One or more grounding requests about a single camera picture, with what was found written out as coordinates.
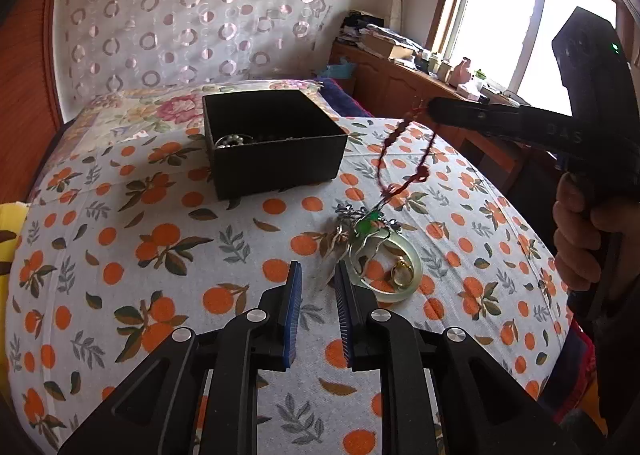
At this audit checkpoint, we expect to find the red beaded bracelet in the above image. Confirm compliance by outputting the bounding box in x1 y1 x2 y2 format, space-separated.
375 102 442 201

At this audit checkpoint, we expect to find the black square jewelry box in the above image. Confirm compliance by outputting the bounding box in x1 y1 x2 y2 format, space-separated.
203 90 347 201

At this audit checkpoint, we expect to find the silver patterned bangle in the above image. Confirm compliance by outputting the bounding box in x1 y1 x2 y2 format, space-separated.
214 134 254 149

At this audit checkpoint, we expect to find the person's right hand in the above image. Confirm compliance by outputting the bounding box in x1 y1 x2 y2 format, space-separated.
553 174 639 297

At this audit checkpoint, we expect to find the pink ceramic figurine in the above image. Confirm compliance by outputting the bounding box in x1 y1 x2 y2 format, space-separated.
448 56 472 89

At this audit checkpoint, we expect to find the wooden sideboard cabinet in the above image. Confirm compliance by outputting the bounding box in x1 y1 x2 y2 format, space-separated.
329 42 525 193

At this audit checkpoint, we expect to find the dark blue blanket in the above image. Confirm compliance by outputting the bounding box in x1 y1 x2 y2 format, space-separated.
316 78 372 117

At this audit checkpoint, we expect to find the stack of books and papers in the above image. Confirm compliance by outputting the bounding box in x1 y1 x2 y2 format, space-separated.
335 10 423 60

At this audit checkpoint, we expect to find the orange-print white tablecloth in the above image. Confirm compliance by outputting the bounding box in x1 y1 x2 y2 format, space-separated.
6 118 570 454

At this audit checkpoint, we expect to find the pale green jade bangle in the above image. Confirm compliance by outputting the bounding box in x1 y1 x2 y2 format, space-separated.
345 230 423 305

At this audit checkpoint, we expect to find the yellow plush toy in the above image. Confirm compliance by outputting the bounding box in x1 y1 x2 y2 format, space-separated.
0 202 28 393

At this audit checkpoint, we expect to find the floral bed quilt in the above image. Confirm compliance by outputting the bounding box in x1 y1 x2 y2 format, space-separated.
47 79 336 167

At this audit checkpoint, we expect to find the red-brown wooden wardrobe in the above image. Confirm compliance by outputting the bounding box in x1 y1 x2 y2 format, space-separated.
1 0 63 203

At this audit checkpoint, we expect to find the circle-pattern sheer curtain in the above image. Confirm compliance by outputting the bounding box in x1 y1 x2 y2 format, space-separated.
53 0 335 118

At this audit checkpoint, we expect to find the window with wooden frame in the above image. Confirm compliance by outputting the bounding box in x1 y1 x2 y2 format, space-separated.
426 0 639 114

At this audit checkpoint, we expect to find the gold ring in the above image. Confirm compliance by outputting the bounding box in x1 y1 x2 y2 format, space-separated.
389 258 414 288

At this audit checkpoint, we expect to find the green stone pendant necklace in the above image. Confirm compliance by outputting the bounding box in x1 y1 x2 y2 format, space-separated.
319 202 402 277

